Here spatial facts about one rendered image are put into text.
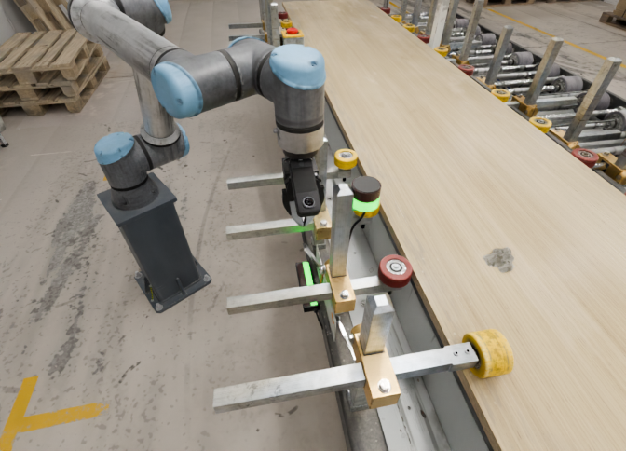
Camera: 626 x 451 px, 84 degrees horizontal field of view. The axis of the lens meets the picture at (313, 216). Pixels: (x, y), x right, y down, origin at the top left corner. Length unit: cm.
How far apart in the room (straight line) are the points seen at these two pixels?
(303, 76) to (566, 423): 73
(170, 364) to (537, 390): 146
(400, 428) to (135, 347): 132
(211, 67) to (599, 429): 89
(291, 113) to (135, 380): 150
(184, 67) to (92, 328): 165
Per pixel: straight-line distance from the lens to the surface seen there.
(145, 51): 76
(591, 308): 100
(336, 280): 87
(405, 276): 86
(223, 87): 65
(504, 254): 98
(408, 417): 102
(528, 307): 92
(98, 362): 198
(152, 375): 184
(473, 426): 88
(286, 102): 61
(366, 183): 71
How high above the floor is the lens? 157
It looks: 43 degrees down
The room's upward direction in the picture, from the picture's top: straight up
